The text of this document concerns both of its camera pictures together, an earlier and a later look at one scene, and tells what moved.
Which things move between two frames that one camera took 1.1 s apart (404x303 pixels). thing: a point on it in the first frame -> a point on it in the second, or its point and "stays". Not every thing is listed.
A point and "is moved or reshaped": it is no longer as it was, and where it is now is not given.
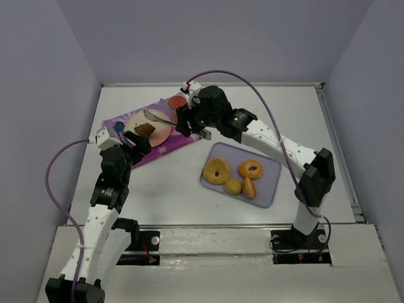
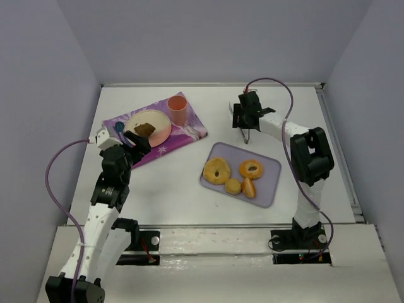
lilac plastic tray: x=266 y=185 stays
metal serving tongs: x=204 y=132 is moved or reshaped
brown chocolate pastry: x=144 y=129 stays
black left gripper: x=136 y=150 stays
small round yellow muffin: x=233 y=186 stays
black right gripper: x=184 y=121 -> x=241 y=120
